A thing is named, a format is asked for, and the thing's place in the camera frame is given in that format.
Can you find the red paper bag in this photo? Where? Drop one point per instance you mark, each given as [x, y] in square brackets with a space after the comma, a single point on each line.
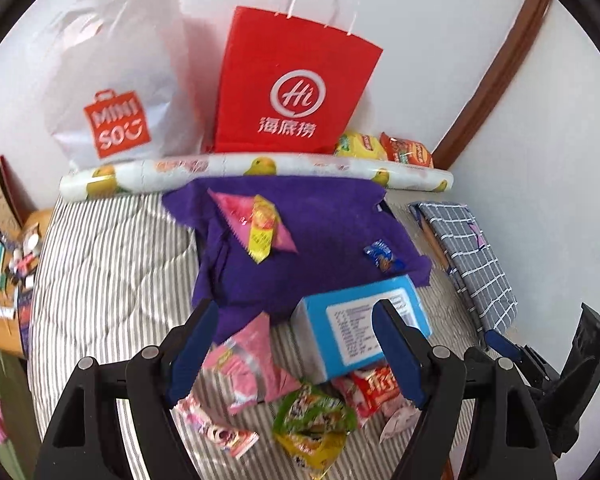
[290, 60]

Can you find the yellow chip bag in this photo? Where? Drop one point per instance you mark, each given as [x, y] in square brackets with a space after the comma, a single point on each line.
[357, 147]

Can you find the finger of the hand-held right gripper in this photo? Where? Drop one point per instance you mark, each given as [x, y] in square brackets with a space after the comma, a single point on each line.
[502, 342]
[592, 340]

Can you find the purple cloth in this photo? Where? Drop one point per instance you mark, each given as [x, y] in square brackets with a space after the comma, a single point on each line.
[320, 220]

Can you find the white plastic shopping bag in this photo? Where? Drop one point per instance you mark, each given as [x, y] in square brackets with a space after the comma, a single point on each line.
[130, 60]

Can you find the mustard yellow snack packet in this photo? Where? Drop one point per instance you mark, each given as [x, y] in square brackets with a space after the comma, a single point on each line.
[310, 452]

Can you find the pink peach snack packet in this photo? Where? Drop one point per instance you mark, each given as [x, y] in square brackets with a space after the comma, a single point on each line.
[252, 365]

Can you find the small blue cookie packet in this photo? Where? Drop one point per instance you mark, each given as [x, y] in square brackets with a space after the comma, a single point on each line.
[380, 255]

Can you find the red white snack packet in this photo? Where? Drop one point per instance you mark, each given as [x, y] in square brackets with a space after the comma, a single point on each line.
[370, 385]

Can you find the wooden desk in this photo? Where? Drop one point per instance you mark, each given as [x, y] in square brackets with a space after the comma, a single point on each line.
[0, 332]

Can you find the striped bedsheet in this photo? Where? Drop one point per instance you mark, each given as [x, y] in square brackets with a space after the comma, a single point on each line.
[105, 270]

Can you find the yellow candy packet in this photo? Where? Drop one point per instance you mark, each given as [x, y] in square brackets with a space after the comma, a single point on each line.
[260, 235]

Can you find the light blue box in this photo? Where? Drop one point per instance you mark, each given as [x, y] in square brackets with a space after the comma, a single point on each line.
[330, 330]

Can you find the red chip bag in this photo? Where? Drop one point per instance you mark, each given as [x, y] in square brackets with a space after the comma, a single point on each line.
[405, 152]

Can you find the red framed box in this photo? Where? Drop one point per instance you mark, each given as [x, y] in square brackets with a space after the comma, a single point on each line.
[0, 195]

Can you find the pink white snack packet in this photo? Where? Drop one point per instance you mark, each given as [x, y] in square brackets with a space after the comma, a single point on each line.
[215, 432]

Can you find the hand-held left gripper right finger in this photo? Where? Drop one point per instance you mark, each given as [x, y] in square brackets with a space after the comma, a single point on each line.
[397, 355]

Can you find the brown wooden door frame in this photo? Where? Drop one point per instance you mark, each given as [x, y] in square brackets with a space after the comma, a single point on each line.
[505, 55]

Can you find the pink zigzag edge snack packet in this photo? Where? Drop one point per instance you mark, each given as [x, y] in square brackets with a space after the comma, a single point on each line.
[230, 210]

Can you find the green snack packet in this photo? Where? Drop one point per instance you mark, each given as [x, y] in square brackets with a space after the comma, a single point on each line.
[310, 407]

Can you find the white tube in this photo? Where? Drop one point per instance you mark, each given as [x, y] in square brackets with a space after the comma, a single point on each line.
[2, 311]

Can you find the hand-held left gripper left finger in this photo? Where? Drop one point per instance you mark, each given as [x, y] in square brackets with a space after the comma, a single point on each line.
[195, 350]

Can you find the dark blue book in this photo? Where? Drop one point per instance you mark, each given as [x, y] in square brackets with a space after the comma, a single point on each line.
[24, 320]

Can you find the grey checked pillow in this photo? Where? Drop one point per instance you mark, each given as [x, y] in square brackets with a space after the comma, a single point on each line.
[470, 255]

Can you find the fruit print paper roll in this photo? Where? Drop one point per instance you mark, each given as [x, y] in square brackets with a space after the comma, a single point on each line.
[180, 170]

